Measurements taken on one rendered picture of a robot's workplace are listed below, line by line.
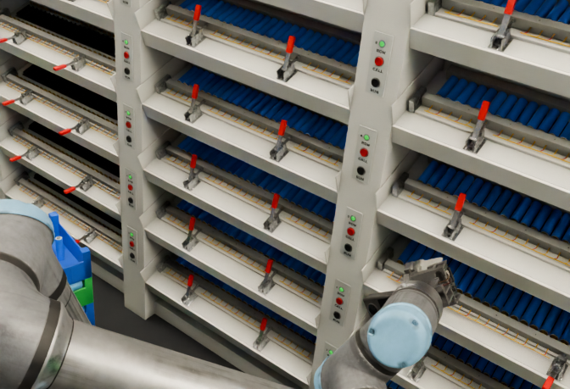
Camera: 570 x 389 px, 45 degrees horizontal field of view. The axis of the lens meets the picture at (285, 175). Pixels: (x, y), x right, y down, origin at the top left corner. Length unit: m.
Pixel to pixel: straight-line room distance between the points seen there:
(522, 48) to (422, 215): 0.40
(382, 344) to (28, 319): 0.52
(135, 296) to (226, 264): 0.44
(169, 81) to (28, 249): 0.97
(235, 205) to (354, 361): 0.74
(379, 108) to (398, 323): 0.47
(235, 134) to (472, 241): 0.61
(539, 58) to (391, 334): 0.51
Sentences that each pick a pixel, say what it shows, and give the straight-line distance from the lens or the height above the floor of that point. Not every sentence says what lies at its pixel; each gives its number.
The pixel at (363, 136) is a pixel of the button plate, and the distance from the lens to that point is 1.40.
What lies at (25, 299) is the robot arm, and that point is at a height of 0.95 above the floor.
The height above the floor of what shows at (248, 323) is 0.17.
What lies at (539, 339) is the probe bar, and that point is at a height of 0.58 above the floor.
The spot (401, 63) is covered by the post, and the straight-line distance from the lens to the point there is 1.31.
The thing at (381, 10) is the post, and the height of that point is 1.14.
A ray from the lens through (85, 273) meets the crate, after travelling 1.75.
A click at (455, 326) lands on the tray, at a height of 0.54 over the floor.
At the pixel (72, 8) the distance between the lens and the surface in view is 1.95.
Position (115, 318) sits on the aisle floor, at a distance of 2.25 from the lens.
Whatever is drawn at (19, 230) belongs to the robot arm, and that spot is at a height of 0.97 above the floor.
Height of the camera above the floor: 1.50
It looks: 30 degrees down
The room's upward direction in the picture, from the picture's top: 6 degrees clockwise
